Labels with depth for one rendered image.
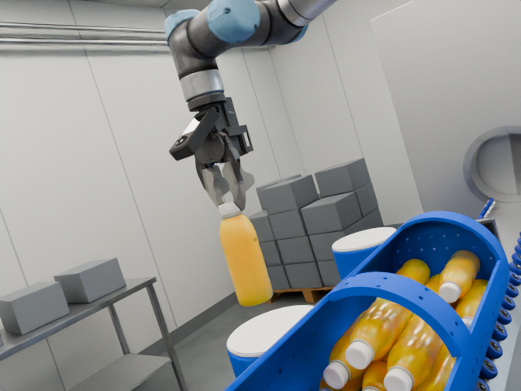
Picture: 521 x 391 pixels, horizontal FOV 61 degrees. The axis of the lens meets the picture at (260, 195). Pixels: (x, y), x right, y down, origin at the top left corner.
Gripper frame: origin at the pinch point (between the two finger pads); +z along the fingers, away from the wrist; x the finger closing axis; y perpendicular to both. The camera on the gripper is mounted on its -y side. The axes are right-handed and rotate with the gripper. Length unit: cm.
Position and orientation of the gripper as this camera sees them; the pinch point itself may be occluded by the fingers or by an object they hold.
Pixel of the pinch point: (229, 206)
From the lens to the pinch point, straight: 81.9
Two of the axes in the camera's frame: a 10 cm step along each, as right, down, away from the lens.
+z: 2.7, 9.6, 0.7
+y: 5.9, -2.3, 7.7
